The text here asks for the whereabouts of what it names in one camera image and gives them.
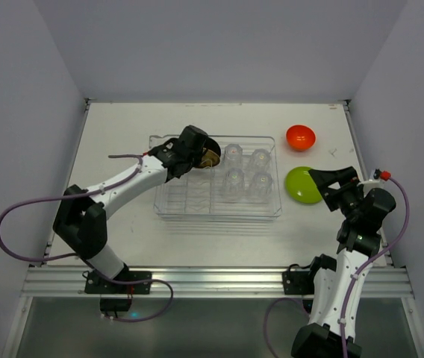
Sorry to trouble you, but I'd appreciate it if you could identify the lime green plate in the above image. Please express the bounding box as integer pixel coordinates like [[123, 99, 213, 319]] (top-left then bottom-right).
[[284, 166, 322, 204]]

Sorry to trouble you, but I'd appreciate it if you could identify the yellow patterned plate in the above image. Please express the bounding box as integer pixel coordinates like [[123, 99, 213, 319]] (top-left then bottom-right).
[[196, 149, 220, 169]]

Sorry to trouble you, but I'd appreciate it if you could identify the orange bowl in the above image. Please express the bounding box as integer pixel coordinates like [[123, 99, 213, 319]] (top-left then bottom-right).
[[286, 125, 316, 151]]

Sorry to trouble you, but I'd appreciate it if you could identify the black plate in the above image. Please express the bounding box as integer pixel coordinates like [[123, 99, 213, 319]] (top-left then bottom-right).
[[205, 137, 221, 157]]

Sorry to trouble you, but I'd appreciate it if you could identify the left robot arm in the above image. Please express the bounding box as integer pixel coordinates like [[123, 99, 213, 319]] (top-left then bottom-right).
[[53, 125, 221, 280]]

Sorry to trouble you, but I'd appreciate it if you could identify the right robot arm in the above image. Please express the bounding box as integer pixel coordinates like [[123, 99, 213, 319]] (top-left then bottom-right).
[[291, 167, 396, 357]]

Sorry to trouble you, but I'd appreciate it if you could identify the clear glass back left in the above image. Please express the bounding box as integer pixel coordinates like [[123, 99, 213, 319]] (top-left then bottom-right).
[[223, 143, 243, 168]]

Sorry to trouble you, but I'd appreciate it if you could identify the clear glass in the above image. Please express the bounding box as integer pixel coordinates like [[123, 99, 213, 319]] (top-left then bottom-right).
[[223, 143, 243, 168], [222, 168, 245, 202], [249, 172, 273, 201], [248, 148, 272, 172]]

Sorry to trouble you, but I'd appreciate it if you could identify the clear glass front left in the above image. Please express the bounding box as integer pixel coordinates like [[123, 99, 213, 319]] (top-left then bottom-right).
[[222, 168, 245, 202]]

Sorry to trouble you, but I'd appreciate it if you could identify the clear glass front right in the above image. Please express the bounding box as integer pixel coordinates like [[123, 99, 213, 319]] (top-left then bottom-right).
[[249, 172, 273, 201]]

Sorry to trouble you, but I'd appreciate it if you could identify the clear glass back right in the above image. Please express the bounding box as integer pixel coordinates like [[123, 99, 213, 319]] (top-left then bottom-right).
[[248, 148, 272, 172]]

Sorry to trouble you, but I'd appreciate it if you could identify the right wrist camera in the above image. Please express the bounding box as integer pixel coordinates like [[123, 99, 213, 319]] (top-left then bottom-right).
[[360, 169, 391, 189]]

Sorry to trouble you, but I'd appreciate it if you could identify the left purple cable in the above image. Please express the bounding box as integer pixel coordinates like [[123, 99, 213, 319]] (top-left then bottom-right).
[[0, 152, 175, 324]]

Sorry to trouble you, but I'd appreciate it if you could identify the white wire dish rack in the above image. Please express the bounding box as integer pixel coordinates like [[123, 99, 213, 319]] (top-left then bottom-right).
[[154, 135, 281, 222]]

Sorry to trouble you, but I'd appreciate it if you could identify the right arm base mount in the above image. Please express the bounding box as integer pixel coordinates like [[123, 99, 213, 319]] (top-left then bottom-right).
[[281, 264, 319, 295]]

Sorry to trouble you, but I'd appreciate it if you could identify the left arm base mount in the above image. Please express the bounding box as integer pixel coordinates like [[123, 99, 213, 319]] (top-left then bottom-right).
[[83, 271, 152, 295]]

